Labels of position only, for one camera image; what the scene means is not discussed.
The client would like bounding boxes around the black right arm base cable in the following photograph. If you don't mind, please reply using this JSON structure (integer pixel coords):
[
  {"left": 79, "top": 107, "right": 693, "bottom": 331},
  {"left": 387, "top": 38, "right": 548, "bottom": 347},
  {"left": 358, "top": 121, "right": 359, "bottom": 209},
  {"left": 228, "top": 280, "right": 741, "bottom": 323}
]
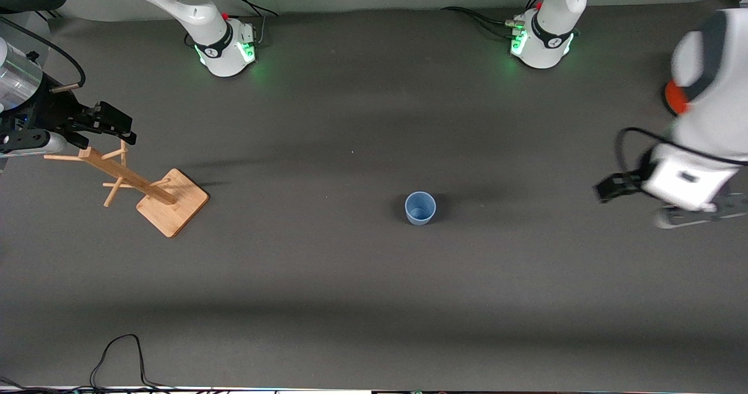
[{"left": 224, "top": 0, "right": 276, "bottom": 47}]

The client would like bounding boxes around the light blue plastic cup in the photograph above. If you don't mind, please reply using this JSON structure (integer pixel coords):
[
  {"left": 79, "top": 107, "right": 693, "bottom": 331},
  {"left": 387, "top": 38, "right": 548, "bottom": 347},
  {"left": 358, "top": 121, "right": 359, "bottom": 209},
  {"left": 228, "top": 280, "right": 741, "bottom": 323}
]
[{"left": 404, "top": 191, "right": 437, "bottom": 226}]

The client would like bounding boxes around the black left arm base cable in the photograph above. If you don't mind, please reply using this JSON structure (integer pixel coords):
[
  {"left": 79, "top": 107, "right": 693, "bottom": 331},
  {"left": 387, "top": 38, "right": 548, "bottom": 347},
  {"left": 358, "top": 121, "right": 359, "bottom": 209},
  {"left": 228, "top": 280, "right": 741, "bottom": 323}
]
[{"left": 439, "top": 0, "right": 547, "bottom": 39}]

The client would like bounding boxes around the black arm base cable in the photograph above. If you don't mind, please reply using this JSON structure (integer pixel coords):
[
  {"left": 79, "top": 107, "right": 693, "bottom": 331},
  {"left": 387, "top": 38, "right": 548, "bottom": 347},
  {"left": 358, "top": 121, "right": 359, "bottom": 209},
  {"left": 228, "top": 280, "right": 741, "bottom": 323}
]
[
  {"left": 439, "top": 0, "right": 547, "bottom": 39},
  {"left": 224, "top": 0, "right": 276, "bottom": 47}
]

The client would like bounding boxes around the orange drink can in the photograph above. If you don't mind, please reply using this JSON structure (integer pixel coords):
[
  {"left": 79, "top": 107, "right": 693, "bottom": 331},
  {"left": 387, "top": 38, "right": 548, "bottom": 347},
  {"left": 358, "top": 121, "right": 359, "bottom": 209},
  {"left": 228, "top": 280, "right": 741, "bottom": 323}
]
[{"left": 665, "top": 80, "right": 691, "bottom": 116}]

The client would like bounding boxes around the black cable at table edge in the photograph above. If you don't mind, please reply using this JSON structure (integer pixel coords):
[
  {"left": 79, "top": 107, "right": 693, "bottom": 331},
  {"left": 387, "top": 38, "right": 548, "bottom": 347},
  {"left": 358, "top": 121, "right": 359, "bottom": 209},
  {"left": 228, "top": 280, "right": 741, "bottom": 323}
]
[{"left": 0, "top": 334, "right": 275, "bottom": 394}]

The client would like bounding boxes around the wooden mug tree stand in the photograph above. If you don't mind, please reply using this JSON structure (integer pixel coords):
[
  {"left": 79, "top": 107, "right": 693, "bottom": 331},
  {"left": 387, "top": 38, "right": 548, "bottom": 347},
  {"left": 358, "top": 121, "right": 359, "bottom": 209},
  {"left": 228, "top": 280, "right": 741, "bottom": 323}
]
[{"left": 44, "top": 140, "right": 210, "bottom": 239}]

